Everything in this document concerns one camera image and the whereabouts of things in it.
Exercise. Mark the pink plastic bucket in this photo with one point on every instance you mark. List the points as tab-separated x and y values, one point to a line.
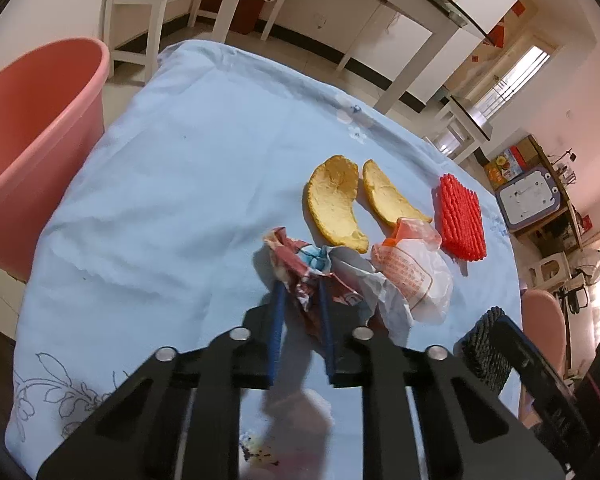
30	160

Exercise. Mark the white orange-printed plastic bag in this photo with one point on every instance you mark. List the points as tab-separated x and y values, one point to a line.
415	270

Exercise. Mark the white glass-top table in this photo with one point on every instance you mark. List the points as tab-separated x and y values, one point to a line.
430	25

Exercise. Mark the children's drawing board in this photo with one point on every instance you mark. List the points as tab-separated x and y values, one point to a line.
527	200

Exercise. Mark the white plastic stool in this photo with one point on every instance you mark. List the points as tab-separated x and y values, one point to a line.
550	270

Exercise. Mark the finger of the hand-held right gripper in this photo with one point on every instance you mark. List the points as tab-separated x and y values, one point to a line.
535	380

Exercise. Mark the narrow orange peel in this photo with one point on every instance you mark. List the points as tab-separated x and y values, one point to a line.
385	195

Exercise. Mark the wooden desk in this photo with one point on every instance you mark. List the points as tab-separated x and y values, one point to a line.
562	220

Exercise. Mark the diamond red paper decoration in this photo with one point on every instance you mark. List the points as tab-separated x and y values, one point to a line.
496	34

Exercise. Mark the colourful cardboard box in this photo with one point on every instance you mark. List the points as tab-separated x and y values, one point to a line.
502	167

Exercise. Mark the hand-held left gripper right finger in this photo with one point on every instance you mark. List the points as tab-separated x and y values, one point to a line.
327	340

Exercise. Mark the black foam net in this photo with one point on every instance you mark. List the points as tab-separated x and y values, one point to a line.
480	345

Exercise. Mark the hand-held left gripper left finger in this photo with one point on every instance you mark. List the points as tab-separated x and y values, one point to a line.
277	340

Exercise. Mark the light blue floral cloth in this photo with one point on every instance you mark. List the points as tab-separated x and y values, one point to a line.
180	185

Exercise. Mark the white door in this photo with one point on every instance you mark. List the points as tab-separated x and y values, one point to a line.
510	80

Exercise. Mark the wall socket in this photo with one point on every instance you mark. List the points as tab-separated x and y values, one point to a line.
320	20

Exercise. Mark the red silver wrapper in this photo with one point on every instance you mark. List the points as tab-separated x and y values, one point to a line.
290	250

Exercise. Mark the red foam net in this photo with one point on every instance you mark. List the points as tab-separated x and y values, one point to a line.
460	220

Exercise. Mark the red floor box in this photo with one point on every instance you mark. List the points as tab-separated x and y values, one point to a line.
245	12

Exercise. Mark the small black-top white bench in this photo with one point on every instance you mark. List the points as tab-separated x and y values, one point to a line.
472	120

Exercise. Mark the large orange peel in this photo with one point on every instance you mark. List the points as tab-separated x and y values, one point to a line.
330	200

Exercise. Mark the rectangular red paper decoration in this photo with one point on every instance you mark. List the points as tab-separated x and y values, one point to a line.
518	9

